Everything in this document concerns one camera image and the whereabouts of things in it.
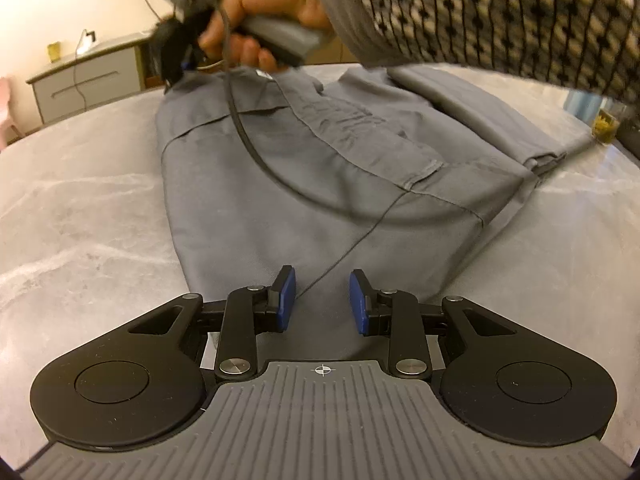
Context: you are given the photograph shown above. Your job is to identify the grey blue garment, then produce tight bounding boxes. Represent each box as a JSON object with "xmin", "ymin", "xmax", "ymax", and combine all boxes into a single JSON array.
[{"xmin": 156, "ymin": 66, "xmax": 587, "ymax": 360}]

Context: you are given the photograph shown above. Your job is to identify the patterned sleeve forearm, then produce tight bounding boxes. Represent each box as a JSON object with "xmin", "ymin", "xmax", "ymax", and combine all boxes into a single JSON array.
[{"xmin": 320, "ymin": 0, "xmax": 639, "ymax": 106}]

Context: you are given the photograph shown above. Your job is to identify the person's right hand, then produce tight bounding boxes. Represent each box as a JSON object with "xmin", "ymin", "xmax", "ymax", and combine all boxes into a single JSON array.
[{"xmin": 198, "ymin": 0, "xmax": 334, "ymax": 73}]

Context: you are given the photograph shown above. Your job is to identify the long TV cabinet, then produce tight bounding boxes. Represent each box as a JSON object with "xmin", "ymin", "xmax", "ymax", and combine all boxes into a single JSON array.
[{"xmin": 27, "ymin": 30, "xmax": 162, "ymax": 125}]

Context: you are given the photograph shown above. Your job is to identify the white power strip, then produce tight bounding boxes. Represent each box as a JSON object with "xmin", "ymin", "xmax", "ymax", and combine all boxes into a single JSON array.
[{"xmin": 75, "ymin": 30, "xmax": 96, "ymax": 56}]

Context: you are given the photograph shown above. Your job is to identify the small yellow cup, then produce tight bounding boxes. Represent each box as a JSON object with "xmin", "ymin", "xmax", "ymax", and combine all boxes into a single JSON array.
[{"xmin": 47, "ymin": 41, "xmax": 61, "ymax": 63}]

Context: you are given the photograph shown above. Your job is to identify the pink plastic chair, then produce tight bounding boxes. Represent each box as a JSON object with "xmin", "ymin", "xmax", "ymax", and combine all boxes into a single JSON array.
[{"xmin": 0, "ymin": 76, "xmax": 24, "ymax": 150}]

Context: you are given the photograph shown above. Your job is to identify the glass of yellow tea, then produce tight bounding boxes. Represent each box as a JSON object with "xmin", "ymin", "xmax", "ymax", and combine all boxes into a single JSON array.
[{"xmin": 591, "ymin": 99, "xmax": 628, "ymax": 144}]

